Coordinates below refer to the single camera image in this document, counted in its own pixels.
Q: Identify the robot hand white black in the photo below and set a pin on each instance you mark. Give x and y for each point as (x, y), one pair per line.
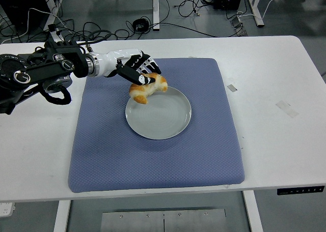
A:
(112, 62)

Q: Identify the croissant bread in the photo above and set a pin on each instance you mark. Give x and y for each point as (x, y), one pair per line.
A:
(142, 93)

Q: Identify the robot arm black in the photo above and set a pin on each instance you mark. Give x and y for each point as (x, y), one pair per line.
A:
(45, 69)

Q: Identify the grey round plate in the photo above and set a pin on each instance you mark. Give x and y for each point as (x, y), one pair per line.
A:
(160, 117)

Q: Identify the white desk leg with foot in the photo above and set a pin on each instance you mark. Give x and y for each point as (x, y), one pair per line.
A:
(257, 8)
(156, 5)

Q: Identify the blue quilted mat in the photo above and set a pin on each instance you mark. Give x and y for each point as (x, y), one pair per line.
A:
(152, 160)

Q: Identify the grey tape strip small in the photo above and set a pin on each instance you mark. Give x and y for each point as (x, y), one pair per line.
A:
(232, 88)

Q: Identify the grey foot pedal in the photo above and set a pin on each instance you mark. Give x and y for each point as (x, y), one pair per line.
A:
(239, 26)

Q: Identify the white table leg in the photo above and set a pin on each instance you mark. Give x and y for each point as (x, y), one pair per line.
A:
(253, 211)
(61, 216)

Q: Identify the white power strip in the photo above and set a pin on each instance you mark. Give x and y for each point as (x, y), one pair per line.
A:
(6, 209)

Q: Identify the translucent tape strip large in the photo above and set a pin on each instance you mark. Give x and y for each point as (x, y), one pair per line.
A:
(287, 109)

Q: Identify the table control panel black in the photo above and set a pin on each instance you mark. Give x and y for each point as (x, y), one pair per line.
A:
(300, 190)

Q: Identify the white frame leg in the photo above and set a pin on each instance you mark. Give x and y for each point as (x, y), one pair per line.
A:
(49, 3)

